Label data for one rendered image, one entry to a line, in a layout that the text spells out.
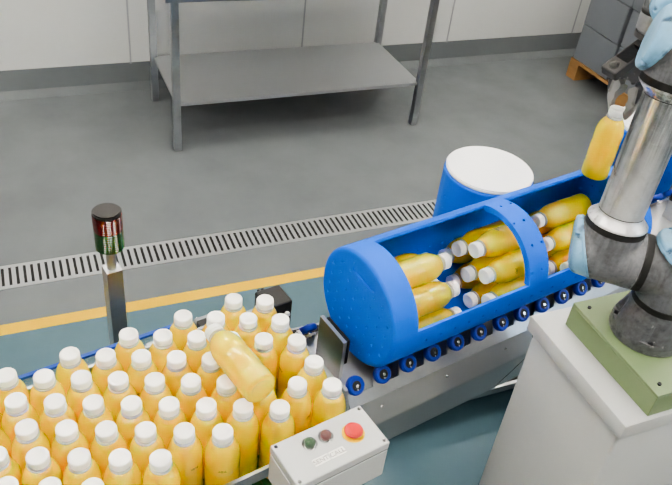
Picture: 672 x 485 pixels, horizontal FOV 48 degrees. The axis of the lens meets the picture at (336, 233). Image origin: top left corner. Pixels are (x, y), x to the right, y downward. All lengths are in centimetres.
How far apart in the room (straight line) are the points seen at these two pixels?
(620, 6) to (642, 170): 421
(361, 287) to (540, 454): 57
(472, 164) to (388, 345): 94
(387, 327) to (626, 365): 48
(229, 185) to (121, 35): 136
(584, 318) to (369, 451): 55
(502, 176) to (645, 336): 94
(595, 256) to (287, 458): 69
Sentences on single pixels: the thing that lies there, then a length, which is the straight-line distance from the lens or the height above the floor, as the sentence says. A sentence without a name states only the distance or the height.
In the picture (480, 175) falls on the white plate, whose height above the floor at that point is 104.
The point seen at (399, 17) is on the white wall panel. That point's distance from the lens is 550.
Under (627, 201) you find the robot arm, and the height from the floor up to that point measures 151.
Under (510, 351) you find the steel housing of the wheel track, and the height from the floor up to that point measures 87.
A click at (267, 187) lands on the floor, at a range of 403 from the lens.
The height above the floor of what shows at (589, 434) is 104.
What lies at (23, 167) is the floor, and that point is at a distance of 426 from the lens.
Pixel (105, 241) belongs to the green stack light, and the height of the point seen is 120.
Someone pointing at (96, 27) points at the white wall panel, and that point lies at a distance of 489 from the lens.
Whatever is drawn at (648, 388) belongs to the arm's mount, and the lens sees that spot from 157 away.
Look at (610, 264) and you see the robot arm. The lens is 151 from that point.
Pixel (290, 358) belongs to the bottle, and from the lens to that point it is 162.
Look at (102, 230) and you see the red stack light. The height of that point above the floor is 123.
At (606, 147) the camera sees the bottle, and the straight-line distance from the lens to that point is 198.
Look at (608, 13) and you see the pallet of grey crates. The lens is 570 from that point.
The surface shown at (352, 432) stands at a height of 111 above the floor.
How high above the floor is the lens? 223
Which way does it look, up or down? 37 degrees down
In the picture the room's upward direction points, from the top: 7 degrees clockwise
